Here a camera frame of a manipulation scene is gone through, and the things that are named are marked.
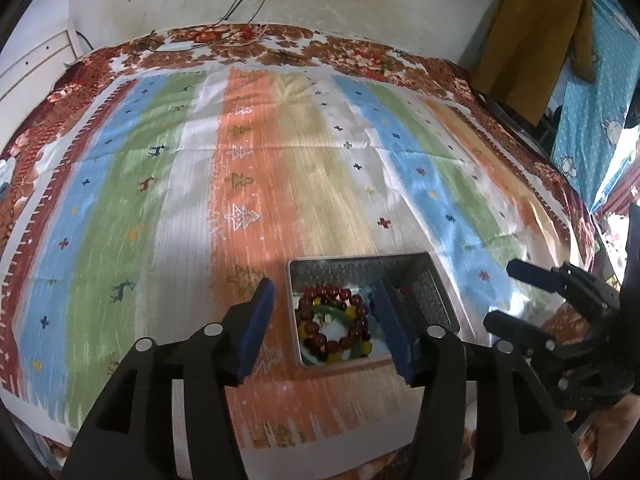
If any green bangle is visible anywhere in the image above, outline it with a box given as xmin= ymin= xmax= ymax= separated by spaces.
xmin=312 ymin=300 xmax=374 ymax=361

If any person's right forearm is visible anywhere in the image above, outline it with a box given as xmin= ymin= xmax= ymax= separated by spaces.
xmin=575 ymin=400 xmax=640 ymax=480

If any floral bedsheet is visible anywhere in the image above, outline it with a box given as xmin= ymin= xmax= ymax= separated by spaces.
xmin=0 ymin=24 xmax=640 ymax=480

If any brown hanging cloth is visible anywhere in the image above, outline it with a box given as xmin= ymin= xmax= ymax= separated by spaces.
xmin=471 ymin=0 xmax=599 ymax=127

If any metal tray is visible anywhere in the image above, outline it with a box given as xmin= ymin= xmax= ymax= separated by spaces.
xmin=286 ymin=251 xmax=462 ymax=369

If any blue printed cloth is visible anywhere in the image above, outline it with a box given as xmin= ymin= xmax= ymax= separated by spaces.
xmin=510 ymin=0 xmax=640 ymax=212

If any red bead bracelet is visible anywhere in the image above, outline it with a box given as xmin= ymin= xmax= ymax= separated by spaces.
xmin=296 ymin=284 xmax=373 ymax=356

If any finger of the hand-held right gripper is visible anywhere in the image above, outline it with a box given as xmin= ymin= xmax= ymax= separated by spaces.
xmin=506 ymin=258 xmax=622 ymax=322
xmin=483 ymin=309 xmax=597 ymax=377

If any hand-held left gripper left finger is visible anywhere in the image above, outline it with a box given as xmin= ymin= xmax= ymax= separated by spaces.
xmin=60 ymin=277 xmax=277 ymax=480

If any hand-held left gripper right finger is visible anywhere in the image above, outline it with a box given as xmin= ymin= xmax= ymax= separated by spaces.
xmin=375 ymin=279 xmax=591 ymax=480

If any striped patterned blanket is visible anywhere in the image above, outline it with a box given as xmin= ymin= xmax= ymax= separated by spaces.
xmin=0 ymin=67 xmax=597 ymax=452

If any multicolour bead bracelet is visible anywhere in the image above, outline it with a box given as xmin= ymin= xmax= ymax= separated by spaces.
xmin=298 ymin=290 xmax=376 ymax=365

